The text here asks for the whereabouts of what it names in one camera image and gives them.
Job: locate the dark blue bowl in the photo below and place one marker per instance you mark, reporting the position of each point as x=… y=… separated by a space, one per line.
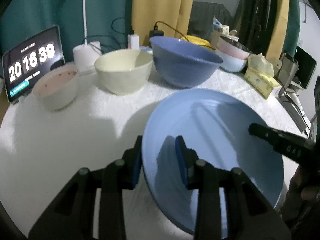
x=181 y=63

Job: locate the person right hand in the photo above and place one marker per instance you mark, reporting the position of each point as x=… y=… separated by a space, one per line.
x=302 y=192

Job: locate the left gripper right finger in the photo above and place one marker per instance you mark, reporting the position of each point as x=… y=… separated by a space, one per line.
x=249 y=214

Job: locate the pink strawberry bowl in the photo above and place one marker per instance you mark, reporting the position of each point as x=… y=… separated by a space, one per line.
x=58 y=88

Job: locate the white desk lamp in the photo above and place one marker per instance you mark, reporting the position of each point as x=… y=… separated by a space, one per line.
x=86 y=53

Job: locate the tablet showing clock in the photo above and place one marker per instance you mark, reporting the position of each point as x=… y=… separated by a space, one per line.
x=26 y=63

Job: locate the yellow curtain right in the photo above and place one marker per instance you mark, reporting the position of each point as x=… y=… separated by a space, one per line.
x=279 y=31

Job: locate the stacked pink blue bowls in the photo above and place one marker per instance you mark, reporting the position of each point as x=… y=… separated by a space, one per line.
x=233 y=54

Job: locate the white utensil basket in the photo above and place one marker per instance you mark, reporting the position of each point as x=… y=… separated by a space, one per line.
x=221 y=30

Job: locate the teal curtain right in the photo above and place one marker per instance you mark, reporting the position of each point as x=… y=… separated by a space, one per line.
x=293 y=28

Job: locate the yellow curtain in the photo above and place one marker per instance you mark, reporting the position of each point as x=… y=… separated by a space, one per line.
x=145 y=13
x=279 y=31

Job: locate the yellow curtain left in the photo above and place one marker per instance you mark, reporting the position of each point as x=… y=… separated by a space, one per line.
x=145 y=13

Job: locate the light blue deep plate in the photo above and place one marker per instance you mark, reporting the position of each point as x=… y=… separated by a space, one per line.
x=215 y=125

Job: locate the yellow tissue pack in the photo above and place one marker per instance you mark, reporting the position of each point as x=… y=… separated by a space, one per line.
x=260 y=74

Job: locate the steel thermos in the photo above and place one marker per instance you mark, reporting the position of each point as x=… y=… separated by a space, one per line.
x=285 y=69

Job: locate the teal curtain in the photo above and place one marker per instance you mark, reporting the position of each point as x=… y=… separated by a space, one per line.
x=293 y=28
x=108 y=21

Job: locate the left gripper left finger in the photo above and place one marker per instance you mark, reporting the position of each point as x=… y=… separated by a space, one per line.
x=71 y=213

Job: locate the black power adapter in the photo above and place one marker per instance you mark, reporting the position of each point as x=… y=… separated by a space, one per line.
x=155 y=33

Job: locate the cream bowl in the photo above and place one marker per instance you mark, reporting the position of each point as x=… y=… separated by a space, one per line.
x=124 y=71

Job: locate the yellow wipes pack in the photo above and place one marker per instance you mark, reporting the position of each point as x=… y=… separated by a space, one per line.
x=198 y=41

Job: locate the teal curtain left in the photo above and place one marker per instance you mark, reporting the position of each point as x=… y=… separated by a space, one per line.
x=108 y=21

